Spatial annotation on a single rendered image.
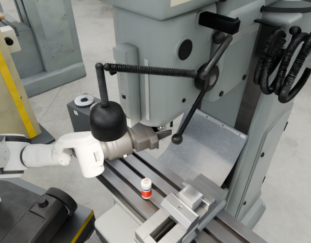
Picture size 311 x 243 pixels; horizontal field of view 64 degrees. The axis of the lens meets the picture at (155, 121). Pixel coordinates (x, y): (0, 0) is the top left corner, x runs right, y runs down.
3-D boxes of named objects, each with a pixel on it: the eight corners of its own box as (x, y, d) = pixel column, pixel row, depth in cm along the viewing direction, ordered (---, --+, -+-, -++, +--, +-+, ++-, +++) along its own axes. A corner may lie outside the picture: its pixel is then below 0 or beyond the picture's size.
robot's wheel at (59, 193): (48, 208, 151) (38, 189, 138) (54, 201, 155) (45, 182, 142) (75, 221, 145) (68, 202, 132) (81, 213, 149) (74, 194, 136)
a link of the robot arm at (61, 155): (86, 139, 66) (45, 141, 71) (95, 168, 69) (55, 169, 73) (98, 129, 72) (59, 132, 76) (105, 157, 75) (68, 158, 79)
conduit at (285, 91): (278, 117, 68) (309, 43, 54) (227, 93, 77) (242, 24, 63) (304, 90, 78) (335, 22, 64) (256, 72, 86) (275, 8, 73)
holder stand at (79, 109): (106, 152, 118) (100, 119, 105) (74, 134, 127) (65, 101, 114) (123, 137, 125) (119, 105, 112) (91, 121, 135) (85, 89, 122)
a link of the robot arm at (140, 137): (159, 133, 72) (120, 147, 68) (159, 156, 78) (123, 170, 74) (141, 109, 80) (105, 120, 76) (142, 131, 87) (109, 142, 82)
